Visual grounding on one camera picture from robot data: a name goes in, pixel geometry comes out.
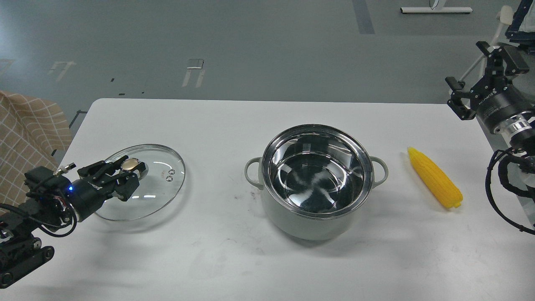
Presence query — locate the grey steel cooking pot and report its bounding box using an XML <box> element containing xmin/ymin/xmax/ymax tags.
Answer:
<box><xmin>243</xmin><ymin>124</ymin><xmax>389</xmax><ymax>241</ymax></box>

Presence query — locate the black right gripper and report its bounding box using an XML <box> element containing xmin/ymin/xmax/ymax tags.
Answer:
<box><xmin>445</xmin><ymin>41</ymin><xmax>533</xmax><ymax>134</ymax></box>

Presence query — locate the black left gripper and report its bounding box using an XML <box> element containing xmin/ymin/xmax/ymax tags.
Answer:
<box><xmin>67</xmin><ymin>160</ymin><xmax>140</xmax><ymax>222</ymax></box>

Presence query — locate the white desk leg base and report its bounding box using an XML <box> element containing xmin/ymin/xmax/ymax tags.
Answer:
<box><xmin>400</xmin><ymin>0</ymin><xmax>473</xmax><ymax>14</ymax></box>

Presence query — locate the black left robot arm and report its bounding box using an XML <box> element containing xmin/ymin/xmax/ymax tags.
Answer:
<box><xmin>0</xmin><ymin>156</ymin><xmax>148</xmax><ymax>289</ymax></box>

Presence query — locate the yellow corn cob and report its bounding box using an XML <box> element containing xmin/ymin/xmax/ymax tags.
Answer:
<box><xmin>407</xmin><ymin>147</ymin><xmax>463</xmax><ymax>208</ymax></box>

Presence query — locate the beige checkered cloth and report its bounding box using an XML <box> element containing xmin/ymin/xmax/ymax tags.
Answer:
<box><xmin>0</xmin><ymin>91</ymin><xmax>73</xmax><ymax>206</ymax></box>

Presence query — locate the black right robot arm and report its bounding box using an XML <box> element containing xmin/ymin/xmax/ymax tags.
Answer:
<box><xmin>445</xmin><ymin>41</ymin><xmax>535</xmax><ymax>235</ymax></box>

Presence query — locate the glass pot lid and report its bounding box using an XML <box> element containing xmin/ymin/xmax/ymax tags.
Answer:
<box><xmin>96</xmin><ymin>144</ymin><xmax>186</xmax><ymax>221</ymax></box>

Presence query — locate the white office chair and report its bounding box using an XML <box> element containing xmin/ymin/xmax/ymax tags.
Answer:
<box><xmin>458</xmin><ymin>0</ymin><xmax>535</xmax><ymax>84</ymax></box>

